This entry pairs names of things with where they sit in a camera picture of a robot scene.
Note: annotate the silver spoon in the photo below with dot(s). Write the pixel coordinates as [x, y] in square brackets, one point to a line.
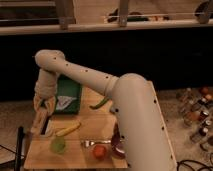
[88, 143]

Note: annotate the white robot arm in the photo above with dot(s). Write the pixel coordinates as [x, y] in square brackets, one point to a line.
[145, 138]

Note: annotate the red tomato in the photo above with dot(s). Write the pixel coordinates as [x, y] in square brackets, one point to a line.
[99, 152]

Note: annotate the black stand left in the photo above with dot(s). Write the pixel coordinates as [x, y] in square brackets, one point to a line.
[18, 152]

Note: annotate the dark red bowl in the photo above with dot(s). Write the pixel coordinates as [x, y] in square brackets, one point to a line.
[116, 143]

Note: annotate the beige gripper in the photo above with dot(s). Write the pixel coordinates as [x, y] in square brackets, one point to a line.
[45, 89]

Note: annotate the white green packet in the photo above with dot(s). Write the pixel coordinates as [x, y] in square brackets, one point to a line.
[63, 102]

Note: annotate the green paper cup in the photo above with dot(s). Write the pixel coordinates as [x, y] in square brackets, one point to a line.
[58, 145]

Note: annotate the spice jars group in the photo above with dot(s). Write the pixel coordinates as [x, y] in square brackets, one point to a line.
[195, 111]

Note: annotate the wooden black board eraser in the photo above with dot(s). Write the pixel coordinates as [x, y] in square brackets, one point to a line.
[39, 121]

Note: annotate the green chili pepper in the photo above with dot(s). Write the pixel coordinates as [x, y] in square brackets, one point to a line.
[100, 104]

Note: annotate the green tray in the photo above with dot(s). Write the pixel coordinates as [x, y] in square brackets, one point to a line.
[68, 87]

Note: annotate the yellow banana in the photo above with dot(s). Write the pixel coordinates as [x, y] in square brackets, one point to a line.
[68, 130]

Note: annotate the wooden railing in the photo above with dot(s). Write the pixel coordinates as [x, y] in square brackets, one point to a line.
[19, 17]

